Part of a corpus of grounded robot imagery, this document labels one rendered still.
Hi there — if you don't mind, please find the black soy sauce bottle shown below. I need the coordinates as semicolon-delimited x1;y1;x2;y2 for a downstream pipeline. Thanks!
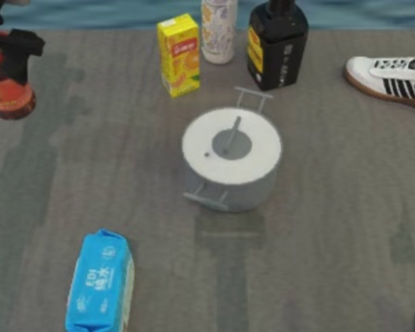
246;0;310;92

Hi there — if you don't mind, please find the yellow juice carton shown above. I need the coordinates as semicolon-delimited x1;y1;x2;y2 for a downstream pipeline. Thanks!
156;13;202;99

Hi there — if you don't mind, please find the white floral print bottle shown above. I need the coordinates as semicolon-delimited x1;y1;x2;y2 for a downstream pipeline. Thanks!
201;0;238;64

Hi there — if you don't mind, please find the metal kitchen pot with lid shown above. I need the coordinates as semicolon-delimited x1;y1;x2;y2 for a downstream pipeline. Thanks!
181;86;284;213

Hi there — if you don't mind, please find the blue wet wipes pack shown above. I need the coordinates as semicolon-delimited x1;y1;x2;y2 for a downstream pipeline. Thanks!
64;228;136;332

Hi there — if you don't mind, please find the white sneaker with black stripes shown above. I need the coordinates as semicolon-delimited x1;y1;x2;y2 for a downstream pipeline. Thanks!
343;55;415;113

